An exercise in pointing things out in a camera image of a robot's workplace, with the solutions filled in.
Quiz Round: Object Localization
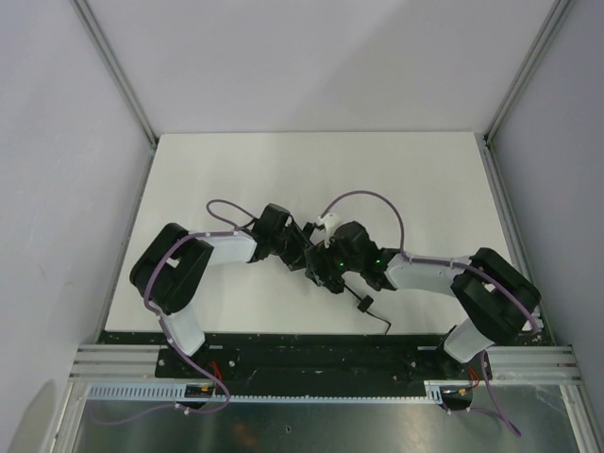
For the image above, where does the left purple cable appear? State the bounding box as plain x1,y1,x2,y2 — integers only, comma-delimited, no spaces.
143,198,232,411

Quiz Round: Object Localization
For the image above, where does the grey slotted cable duct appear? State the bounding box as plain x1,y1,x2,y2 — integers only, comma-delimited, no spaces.
84,382,447,402

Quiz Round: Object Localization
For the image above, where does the right aluminium frame post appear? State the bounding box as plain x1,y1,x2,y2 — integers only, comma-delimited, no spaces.
483,0,575,143

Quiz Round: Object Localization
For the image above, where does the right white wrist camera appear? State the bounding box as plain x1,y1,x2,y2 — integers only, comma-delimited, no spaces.
315,212,343,236

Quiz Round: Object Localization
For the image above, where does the aluminium frame post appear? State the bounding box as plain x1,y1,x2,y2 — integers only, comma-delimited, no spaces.
483,0,575,143
68,0,159,145

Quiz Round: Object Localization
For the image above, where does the black folding umbrella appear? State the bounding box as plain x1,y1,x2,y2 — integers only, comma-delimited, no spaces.
304,221,397,335

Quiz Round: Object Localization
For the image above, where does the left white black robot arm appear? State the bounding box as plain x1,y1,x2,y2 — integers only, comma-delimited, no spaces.
129,203,315,357

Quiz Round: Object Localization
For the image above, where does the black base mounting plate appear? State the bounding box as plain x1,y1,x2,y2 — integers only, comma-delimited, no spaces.
96,330,558,397

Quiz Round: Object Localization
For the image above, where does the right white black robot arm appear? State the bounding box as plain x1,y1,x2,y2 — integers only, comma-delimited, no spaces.
304,222,541,370

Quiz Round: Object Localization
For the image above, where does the left aluminium frame post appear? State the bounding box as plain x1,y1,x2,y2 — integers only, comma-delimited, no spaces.
68,0,159,145

